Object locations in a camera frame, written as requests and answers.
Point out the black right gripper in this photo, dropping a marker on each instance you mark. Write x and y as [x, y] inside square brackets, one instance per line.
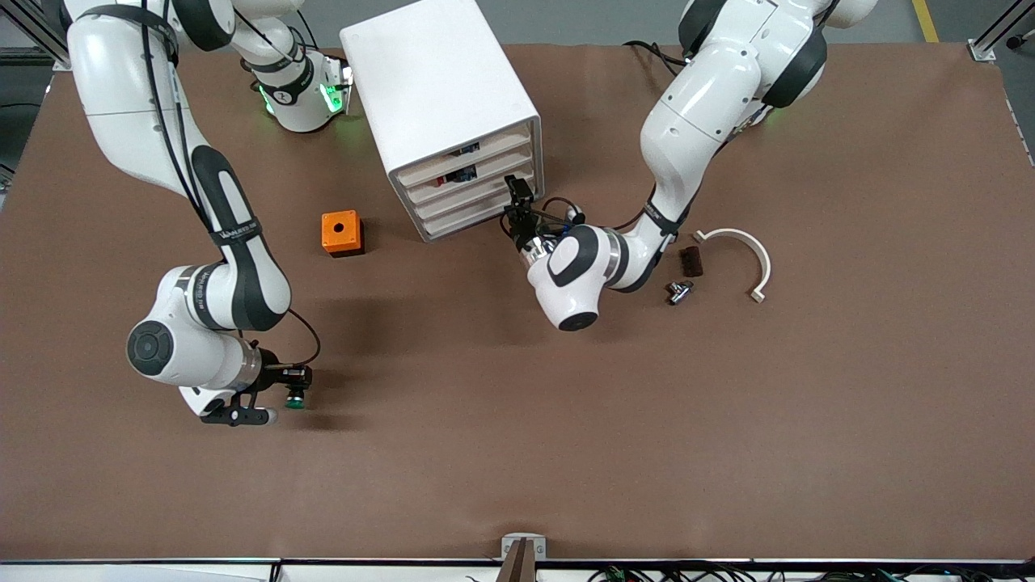
[277, 377]

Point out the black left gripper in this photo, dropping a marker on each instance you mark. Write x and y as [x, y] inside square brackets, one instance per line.
[524, 235]

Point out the green push button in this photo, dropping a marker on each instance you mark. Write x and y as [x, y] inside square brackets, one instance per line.
[297, 398]

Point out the white Franka left arm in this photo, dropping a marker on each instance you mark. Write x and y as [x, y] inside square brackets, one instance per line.
[703, 105]

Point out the white Franka right arm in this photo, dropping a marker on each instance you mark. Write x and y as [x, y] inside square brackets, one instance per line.
[129, 89]

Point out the red blue electrical component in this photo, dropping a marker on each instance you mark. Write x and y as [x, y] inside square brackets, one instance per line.
[457, 176]

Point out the blue black electrical component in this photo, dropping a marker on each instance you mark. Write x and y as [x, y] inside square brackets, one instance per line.
[465, 149]

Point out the brown terminal block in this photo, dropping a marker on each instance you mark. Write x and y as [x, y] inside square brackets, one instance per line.
[692, 262]

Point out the silver metal fitting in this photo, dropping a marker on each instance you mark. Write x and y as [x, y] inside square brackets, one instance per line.
[681, 292]

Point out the brown table mat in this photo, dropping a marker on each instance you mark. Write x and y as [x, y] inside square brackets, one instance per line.
[517, 420]

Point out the white curved pipe clamp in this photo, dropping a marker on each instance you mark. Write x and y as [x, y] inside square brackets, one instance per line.
[732, 234]

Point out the orange button enclosure box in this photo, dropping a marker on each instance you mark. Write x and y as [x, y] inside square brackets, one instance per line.
[340, 230]

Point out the white table edge rail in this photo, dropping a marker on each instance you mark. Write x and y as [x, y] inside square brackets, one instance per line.
[162, 570]

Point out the grey metal bracket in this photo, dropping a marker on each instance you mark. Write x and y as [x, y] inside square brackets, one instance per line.
[509, 543]

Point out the brown wedge post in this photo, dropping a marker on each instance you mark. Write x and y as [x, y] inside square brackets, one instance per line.
[517, 567]

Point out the aluminium frame profile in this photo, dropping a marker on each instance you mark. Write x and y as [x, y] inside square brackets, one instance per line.
[999, 28]
[40, 36]

